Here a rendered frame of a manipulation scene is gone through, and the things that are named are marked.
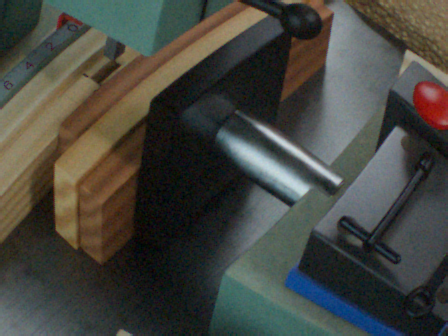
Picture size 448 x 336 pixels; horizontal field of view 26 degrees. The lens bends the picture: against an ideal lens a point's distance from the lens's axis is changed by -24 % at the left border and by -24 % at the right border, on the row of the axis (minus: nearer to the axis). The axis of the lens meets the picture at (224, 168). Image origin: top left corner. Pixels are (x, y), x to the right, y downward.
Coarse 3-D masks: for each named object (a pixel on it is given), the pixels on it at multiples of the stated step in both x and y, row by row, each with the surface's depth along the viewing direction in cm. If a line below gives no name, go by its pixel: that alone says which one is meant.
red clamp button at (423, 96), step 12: (420, 84) 49; (432, 84) 50; (420, 96) 49; (432, 96) 49; (444, 96) 49; (420, 108) 48; (432, 108) 48; (444, 108) 48; (432, 120) 48; (444, 120) 48
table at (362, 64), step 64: (384, 64) 68; (320, 128) 63; (256, 192) 60; (0, 256) 54; (64, 256) 55; (128, 256) 56; (192, 256) 57; (0, 320) 51; (64, 320) 52; (128, 320) 53; (192, 320) 54
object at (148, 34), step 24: (48, 0) 53; (72, 0) 52; (96, 0) 50; (120, 0) 49; (144, 0) 48; (168, 0) 48; (192, 0) 50; (216, 0) 52; (96, 24) 51; (120, 24) 50; (144, 24) 49; (168, 24) 50; (192, 24) 52; (144, 48) 50
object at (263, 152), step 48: (240, 48) 53; (288, 48) 55; (192, 96) 50; (240, 96) 54; (144, 144) 52; (192, 144) 53; (240, 144) 54; (288, 144) 54; (144, 192) 54; (192, 192) 56; (288, 192) 53
